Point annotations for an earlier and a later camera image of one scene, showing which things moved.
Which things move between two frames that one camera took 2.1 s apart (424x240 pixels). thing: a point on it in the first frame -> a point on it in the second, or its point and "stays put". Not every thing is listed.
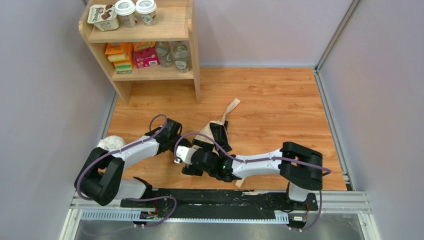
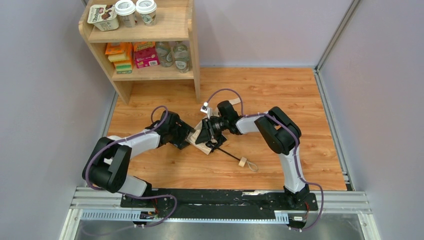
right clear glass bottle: [182, 57] stays put
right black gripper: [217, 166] -> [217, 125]
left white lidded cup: [125, 9] stays put
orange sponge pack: [121, 54] stays put
